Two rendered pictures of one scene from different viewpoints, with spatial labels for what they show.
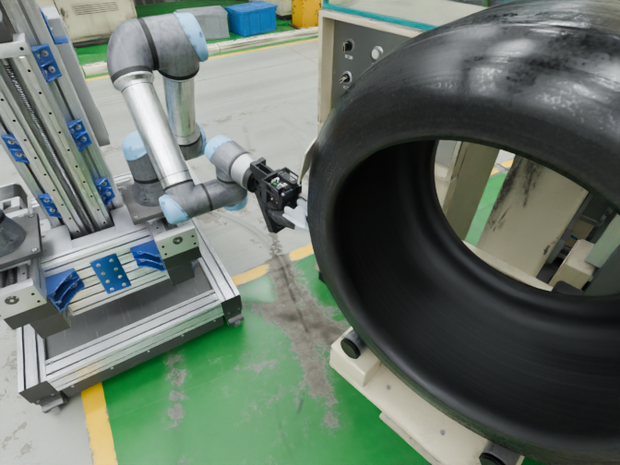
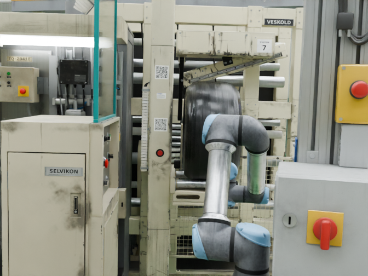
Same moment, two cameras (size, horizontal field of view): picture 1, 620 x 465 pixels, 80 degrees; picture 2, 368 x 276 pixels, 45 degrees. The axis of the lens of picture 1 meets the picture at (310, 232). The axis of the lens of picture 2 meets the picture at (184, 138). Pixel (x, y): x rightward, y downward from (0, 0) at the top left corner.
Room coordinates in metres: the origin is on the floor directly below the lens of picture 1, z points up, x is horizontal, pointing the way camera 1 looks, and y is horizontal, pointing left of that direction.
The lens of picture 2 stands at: (2.33, 1.41, 1.38)
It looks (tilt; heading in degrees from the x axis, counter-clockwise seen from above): 5 degrees down; 224
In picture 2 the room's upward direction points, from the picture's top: 2 degrees clockwise
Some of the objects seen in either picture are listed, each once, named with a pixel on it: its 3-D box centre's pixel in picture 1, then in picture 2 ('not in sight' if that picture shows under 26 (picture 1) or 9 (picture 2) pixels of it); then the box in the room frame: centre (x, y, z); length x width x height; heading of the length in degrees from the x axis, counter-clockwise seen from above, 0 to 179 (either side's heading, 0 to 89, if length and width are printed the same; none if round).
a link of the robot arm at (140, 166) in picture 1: (145, 153); (250, 245); (1.10, 0.55, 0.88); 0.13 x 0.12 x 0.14; 123
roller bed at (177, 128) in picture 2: not in sight; (167, 145); (0.29, -0.72, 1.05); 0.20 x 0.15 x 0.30; 136
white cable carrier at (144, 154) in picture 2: not in sight; (145, 128); (0.68, -0.50, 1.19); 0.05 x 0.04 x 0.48; 46
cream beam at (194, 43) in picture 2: not in sight; (224, 45); (0.10, -0.42, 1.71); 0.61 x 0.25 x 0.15; 136
